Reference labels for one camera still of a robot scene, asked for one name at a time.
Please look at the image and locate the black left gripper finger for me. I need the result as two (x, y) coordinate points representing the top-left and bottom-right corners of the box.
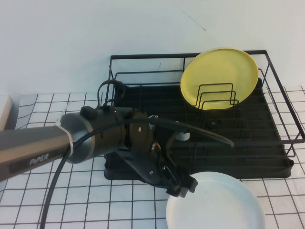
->
(181, 175), (199, 198)
(166, 184), (183, 198)

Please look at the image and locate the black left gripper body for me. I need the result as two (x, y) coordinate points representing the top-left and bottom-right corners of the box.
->
(116, 147), (189, 189)

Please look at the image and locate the white round plate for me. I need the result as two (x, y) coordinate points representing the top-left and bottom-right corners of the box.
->
(166, 171), (266, 229)

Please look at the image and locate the yellow round plate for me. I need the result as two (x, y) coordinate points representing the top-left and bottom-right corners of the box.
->
(180, 47), (259, 111)

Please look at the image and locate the white black-checked tablecloth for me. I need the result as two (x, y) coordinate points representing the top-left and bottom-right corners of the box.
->
(0, 87), (305, 229)

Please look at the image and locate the black plastic drip tray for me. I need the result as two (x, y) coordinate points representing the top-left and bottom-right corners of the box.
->
(104, 81), (295, 181)

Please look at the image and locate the white zip tie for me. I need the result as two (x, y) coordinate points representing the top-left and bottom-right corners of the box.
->
(54, 102), (75, 156)

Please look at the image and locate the beige grey-sided block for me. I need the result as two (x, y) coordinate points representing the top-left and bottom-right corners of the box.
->
(0, 94), (20, 131)

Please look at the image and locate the thin black cable loop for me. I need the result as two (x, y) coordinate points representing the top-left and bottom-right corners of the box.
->
(97, 80), (126, 109)

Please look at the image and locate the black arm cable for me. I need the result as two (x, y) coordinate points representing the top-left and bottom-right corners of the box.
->
(39, 118), (235, 229)

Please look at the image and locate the black wire dish rack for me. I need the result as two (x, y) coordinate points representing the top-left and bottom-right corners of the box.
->
(98, 50), (305, 159)

